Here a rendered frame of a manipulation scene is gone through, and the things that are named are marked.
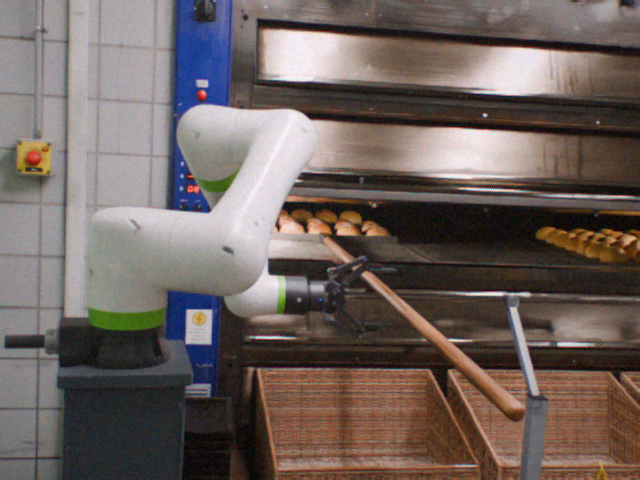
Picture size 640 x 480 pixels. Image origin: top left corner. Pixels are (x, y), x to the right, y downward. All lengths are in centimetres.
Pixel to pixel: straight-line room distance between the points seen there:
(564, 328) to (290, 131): 151
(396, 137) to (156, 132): 72
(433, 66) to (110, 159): 100
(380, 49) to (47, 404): 145
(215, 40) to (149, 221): 122
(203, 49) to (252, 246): 125
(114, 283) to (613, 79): 191
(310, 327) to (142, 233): 135
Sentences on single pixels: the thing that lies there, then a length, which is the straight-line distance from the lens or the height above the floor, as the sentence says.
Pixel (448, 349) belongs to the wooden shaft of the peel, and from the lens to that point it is 162.
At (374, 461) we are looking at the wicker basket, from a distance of 268.
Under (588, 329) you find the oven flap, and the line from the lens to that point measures 292.
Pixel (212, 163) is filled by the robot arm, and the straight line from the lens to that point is 172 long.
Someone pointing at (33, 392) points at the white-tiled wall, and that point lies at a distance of 269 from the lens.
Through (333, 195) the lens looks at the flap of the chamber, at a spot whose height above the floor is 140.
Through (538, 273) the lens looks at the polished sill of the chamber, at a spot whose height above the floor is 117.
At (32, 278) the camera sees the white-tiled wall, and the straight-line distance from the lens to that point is 260.
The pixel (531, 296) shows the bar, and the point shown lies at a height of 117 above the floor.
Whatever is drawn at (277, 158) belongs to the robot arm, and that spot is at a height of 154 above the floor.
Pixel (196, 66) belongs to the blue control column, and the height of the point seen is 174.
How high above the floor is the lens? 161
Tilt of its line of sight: 8 degrees down
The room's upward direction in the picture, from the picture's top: 3 degrees clockwise
